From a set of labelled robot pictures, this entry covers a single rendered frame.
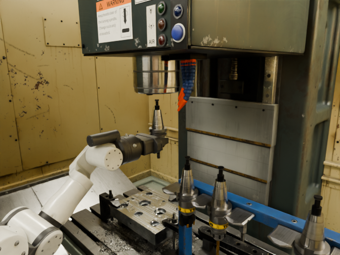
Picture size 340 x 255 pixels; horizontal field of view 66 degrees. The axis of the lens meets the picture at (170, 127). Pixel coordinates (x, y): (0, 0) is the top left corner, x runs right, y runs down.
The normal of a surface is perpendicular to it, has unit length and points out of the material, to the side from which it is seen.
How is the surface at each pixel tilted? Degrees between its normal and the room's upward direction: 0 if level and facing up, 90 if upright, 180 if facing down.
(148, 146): 90
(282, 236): 0
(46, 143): 90
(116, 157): 85
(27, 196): 24
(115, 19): 90
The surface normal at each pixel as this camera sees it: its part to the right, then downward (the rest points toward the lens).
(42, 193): 0.28, -0.83
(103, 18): -0.70, 0.17
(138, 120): 0.71, 0.15
